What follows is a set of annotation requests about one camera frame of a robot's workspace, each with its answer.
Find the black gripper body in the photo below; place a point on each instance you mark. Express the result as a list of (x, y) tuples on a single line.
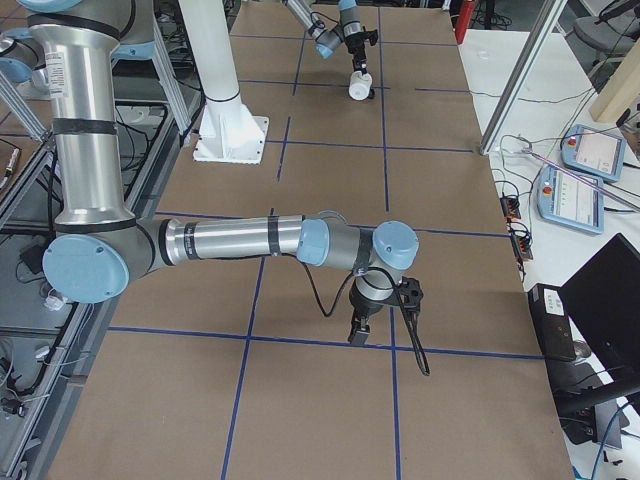
[(363, 305), (357, 47)]

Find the white mug with black handle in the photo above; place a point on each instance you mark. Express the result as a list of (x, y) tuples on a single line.
[(360, 86)]

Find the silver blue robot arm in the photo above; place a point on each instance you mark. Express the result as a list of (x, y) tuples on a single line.
[(348, 30), (101, 247)]

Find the red fire extinguisher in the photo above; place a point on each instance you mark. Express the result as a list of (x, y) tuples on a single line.
[(463, 20)]

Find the brown cardboard table cover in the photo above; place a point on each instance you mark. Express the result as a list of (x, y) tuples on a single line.
[(348, 308)]

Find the orange black connector board near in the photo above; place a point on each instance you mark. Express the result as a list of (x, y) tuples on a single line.
[(521, 244)]

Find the orange black connector board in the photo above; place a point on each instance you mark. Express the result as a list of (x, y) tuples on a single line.
[(521, 244), (510, 205)]

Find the orange black connector board far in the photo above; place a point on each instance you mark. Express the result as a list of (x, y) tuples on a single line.
[(510, 205)]

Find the near teach pendant tablet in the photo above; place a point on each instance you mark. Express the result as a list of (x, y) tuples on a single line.
[(562, 199)]

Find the teach pendant tablet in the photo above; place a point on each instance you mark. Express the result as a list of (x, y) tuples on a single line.
[(594, 152), (562, 199)]

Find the black laptop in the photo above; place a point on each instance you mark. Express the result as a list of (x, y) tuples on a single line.
[(601, 299)]

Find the black monitor stand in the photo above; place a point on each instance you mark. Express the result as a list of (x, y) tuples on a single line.
[(584, 402)]

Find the far teach pendant tablet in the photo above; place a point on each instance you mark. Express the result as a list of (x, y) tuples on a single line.
[(594, 152)]

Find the grey office chair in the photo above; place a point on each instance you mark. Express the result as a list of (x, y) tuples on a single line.
[(612, 33)]

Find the wooden beam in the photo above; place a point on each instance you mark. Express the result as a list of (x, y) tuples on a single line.
[(620, 90)]

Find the black wrist camera on gripper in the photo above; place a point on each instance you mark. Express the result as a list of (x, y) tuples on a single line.
[(411, 294), (370, 36)]

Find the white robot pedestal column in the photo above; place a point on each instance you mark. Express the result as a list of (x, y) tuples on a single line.
[(228, 132)]

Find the aluminium frame post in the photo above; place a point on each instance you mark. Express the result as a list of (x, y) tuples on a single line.
[(542, 28)]

